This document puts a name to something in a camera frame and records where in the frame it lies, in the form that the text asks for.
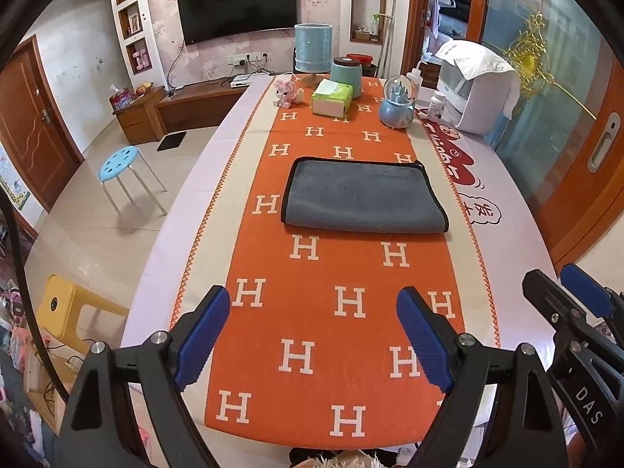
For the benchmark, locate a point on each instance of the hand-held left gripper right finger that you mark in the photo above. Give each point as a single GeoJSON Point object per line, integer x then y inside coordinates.
{"type": "Point", "coordinates": [421, 336]}

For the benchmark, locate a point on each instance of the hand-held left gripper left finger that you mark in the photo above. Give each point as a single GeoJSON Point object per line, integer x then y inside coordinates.
{"type": "Point", "coordinates": [202, 336]}

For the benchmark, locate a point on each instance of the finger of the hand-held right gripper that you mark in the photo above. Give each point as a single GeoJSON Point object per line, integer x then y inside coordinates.
{"type": "Point", "coordinates": [587, 290]}
{"type": "Point", "coordinates": [551, 297]}

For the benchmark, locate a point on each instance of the grey towel with black trim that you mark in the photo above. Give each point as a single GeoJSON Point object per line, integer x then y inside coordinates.
{"type": "Point", "coordinates": [360, 195]}

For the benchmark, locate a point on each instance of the orange letter-patterned blanket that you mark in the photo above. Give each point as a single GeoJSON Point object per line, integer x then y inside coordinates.
{"type": "Point", "coordinates": [317, 263]}

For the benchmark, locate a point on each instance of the yellow plastic stool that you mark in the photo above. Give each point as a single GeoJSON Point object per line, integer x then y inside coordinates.
{"type": "Point", "coordinates": [63, 307]}

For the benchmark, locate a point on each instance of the cardboard box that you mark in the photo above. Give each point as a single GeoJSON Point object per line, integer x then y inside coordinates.
{"type": "Point", "coordinates": [41, 380]}

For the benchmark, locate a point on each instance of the blue round stool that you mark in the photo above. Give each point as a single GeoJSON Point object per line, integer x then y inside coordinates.
{"type": "Point", "coordinates": [122, 162]}

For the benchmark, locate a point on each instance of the black floor mat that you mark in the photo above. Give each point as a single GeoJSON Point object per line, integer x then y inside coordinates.
{"type": "Point", "coordinates": [171, 142]}

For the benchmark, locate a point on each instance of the white countertop appliance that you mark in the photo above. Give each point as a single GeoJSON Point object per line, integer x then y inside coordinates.
{"type": "Point", "coordinates": [470, 105]}

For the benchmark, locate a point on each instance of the white pill bottle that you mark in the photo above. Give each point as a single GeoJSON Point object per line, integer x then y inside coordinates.
{"type": "Point", "coordinates": [438, 107]}

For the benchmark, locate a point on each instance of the wooden television cabinet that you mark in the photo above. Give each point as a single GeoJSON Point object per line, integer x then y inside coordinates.
{"type": "Point", "coordinates": [195, 105]}

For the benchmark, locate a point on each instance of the blue snow globe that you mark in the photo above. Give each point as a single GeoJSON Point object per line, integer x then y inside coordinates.
{"type": "Point", "coordinates": [399, 105]}

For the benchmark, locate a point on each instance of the gold door ornament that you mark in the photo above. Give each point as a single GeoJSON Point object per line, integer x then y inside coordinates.
{"type": "Point", "coordinates": [529, 58]}

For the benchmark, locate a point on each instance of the white cloth cover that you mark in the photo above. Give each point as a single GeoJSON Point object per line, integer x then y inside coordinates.
{"type": "Point", "coordinates": [475, 61]}

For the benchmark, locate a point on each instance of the white squeeze bottle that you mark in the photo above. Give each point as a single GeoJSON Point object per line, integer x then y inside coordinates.
{"type": "Point", "coordinates": [421, 83]}

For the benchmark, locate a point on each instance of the red tissue pack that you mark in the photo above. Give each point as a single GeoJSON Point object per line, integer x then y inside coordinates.
{"type": "Point", "coordinates": [121, 98]}

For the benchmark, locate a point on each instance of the fruit bowl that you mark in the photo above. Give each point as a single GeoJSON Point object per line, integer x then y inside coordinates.
{"type": "Point", "coordinates": [142, 90]}

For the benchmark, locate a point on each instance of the green tissue box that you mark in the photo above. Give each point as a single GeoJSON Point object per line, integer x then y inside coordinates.
{"type": "Point", "coordinates": [332, 97]}

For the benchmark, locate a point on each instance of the white set-top box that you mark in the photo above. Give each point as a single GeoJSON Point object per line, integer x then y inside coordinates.
{"type": "Point", "coordinates": [241, 82]}

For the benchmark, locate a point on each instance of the pink toy figure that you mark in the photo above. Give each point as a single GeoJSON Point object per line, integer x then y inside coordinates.
{"type": "Point", "coordinates": [286, 92]}

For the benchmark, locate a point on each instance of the brown wooden door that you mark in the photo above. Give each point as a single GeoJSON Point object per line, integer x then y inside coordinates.
{"type": "Point", "coordinates": [29, 131]}

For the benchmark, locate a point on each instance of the teal canister with dark lid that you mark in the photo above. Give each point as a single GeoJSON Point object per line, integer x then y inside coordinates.
{"type": "Point", "coordinates": [346, 78]}

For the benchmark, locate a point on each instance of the red canister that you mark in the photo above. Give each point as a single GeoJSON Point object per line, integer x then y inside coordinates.
{"type": "Point", "coordinates": [368, 61]}

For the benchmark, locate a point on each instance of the blue cylindrical table lamp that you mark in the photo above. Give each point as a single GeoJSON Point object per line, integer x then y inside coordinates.
{"type": "Point", "coordinates": [313, 46]}

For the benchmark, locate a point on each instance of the white wall shelf unit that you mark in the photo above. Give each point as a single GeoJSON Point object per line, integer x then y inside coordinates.
{"type": "Point", "coordinates": [131, 19]}
{"type": "Point", "coordinates": [369, 9]}

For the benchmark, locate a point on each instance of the black wall television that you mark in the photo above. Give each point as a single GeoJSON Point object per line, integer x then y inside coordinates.
{"type": "Point", "coordinates": [236, 5]}

